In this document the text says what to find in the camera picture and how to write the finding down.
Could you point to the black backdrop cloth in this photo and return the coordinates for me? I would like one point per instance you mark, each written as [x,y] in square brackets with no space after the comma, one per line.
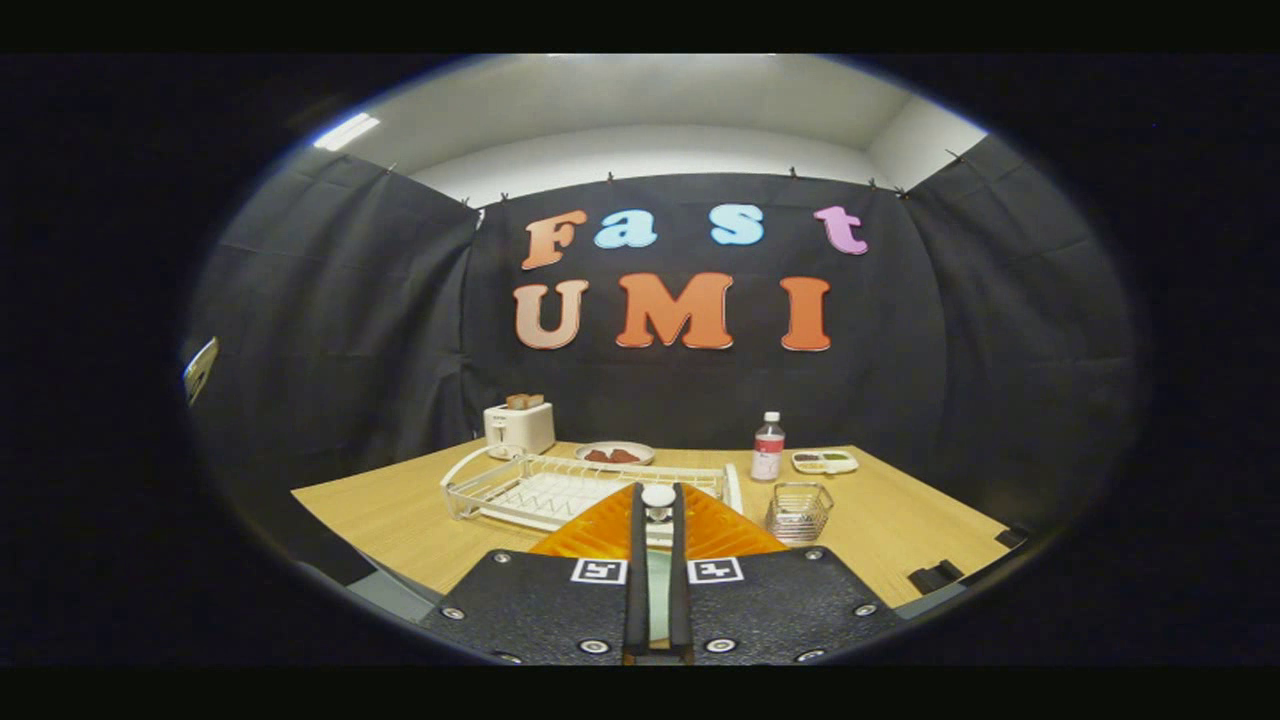
[650,390]

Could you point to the white-tipped spoon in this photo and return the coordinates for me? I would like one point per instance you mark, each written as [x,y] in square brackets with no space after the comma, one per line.
[658,497]

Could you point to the beige plate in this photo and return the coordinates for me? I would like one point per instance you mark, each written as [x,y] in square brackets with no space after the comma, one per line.
[645,452]

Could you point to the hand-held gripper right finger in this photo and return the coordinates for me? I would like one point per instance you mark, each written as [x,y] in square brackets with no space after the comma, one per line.
[770,610]

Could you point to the brown toast slice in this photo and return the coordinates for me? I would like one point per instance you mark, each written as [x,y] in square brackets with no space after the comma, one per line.
[524,401]

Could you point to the ceiling light panel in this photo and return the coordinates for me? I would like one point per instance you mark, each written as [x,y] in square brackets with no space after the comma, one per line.
[346,131]

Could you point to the black table edge clamp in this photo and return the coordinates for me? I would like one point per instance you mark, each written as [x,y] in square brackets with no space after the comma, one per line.
[1011,537]
[935,577]

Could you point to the pale green plate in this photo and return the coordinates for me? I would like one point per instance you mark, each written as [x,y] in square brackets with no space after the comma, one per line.
[659,595]

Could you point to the white toaster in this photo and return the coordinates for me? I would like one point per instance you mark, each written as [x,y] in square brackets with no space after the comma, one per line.
[520,430]

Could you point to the clear plastic water bottle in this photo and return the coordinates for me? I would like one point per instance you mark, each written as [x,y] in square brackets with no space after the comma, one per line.
[768,455]

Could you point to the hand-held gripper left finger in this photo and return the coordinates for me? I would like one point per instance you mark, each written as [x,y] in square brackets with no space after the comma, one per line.
[550,610]

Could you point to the white divided dish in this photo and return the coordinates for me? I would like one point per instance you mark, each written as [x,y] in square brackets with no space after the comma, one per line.
[825,462]

